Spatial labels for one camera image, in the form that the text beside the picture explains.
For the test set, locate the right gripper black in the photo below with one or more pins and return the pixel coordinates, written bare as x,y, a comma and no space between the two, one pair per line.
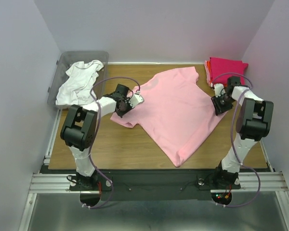
218,108

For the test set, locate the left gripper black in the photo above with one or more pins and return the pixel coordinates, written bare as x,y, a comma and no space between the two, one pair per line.
121,114

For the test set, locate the light pink t-shirt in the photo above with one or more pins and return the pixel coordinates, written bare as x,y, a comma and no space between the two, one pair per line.
176,113

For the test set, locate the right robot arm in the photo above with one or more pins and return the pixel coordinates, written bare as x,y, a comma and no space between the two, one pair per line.
251,122

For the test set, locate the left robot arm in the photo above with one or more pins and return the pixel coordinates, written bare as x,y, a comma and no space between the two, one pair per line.
81,126

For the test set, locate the pale pink folded t-shirt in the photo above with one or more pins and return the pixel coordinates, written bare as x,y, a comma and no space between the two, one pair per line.
208,72

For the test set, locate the magenta folded t-shirt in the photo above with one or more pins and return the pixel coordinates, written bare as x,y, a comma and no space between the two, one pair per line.
225,68

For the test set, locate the orange folded t-shirt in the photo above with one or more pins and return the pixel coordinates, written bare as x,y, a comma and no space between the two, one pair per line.
212,77

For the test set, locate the white t-shirt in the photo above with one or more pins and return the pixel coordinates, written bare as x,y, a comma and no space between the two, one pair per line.
81,78

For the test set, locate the clear plastic bin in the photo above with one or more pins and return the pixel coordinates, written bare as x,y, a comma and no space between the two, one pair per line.
64,63

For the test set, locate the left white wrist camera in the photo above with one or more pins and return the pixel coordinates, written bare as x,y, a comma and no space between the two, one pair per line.
136,99

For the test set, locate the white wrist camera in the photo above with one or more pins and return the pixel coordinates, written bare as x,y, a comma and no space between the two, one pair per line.
136,99
219,90

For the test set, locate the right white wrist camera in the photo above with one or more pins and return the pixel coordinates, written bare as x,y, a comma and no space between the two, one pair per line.
219,90

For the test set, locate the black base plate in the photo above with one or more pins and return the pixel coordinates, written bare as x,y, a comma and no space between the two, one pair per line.
154,184

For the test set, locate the aluminium frame rail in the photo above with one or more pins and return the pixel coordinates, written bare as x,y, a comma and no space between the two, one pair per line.
44,183

